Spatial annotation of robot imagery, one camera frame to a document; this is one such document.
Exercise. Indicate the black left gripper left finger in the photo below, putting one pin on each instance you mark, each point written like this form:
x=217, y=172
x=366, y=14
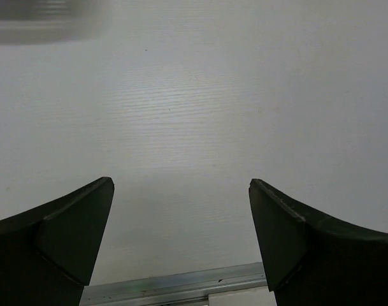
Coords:
x=48, y=253

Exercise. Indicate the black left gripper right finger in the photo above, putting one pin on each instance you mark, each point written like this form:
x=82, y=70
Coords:
x=312, y=258

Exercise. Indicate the aluminium table edge rail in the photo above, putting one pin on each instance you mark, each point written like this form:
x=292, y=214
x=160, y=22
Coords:
x=178, y=289

